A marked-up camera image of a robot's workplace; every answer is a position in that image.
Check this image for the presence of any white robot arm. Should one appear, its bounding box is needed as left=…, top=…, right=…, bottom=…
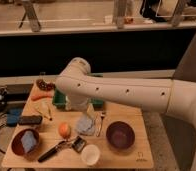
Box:
left=55, top=57, right=196, bottom=171

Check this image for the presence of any purple bowl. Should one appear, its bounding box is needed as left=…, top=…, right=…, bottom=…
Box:
left=106, top=121, right=135, bottom=150

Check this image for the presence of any blue sponge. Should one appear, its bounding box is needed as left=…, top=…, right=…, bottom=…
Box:
left=21, top=131, right=37, bottom=153

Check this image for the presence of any red bowl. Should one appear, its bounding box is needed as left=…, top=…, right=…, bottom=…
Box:
left=11, top=129, right=40, bottom=157

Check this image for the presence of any silver fork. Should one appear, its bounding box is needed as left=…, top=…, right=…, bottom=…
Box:
left=96, top=111, right=106, bottom=137

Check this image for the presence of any green plastic tray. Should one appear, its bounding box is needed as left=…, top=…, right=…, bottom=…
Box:
left=52, top=79, right=104, bottom=110

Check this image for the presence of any light blue cloth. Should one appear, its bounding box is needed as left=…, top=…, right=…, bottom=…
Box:
left=75, top=113, right=96, bottom=136

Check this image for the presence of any bunch of dark grapes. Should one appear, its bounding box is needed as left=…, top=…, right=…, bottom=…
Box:
left=36, top=79, right=55, bottom=91

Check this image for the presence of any orange fruit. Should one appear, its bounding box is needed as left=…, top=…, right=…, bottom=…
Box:
left=58, top=123, right=71, bottom=139

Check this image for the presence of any yellow banana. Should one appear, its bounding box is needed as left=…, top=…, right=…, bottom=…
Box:
left=34, top=101, right=52, bottom=120

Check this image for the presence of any orange carrot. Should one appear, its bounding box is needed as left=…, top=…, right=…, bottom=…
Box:
left=31, top=95, right=52, bottom=101

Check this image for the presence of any white cup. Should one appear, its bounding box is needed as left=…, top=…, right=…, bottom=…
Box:
left=81, top=144, right=100, bottom=166

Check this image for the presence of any black rectangular block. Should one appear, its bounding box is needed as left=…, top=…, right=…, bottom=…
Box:
left=18, top=115, right=42, bottom=125

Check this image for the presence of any blue box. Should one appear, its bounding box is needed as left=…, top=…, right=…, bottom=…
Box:
left=6, top=108, right=22, bottom=127

